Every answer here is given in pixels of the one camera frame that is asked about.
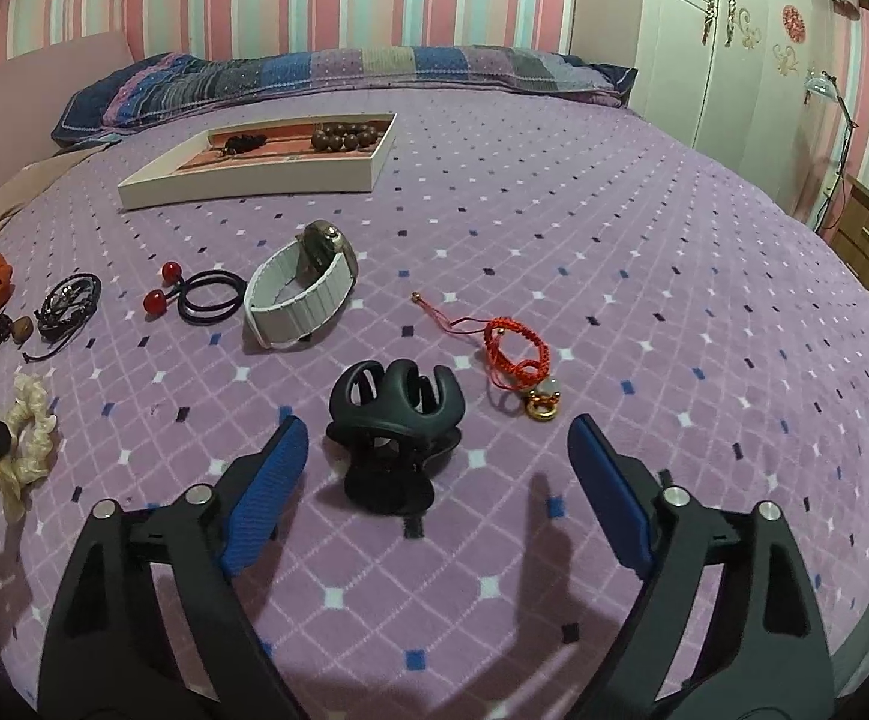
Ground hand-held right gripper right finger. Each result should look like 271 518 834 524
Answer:
567 414 837 720

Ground pink headboard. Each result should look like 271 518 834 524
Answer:
0 30 136 226

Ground dark beaded bracelet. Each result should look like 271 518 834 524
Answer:
218 133 269 158

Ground brown wooden bead charm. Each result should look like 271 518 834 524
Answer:
0 313 34 350

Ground white jewelry tray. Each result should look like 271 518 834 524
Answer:
117 112 398 211

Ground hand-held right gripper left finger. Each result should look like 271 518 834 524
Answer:
37 414 311 720

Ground purple diamond pattern blanket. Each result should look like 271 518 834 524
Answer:
0 86 869 720

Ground brown wooden bead bracelet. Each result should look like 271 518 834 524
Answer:
309 120 383 155

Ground striped patchwork pillow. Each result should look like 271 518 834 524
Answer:
50 45 640 149

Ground black hair tie red beads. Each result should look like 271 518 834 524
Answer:
143 261 248 327

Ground white wardrobe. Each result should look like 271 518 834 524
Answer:
633 0 856 226

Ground black hair claw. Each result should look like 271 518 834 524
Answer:
327 360 464 517

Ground black braided bracelet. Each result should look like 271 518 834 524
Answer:
22 273 103 362

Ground red string bracelet gold pendant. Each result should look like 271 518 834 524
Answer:
413 292 565 421

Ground cream scrunchie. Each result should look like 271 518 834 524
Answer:
0 373 56 522

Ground desk lamp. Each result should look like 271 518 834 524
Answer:
802 69 859 237

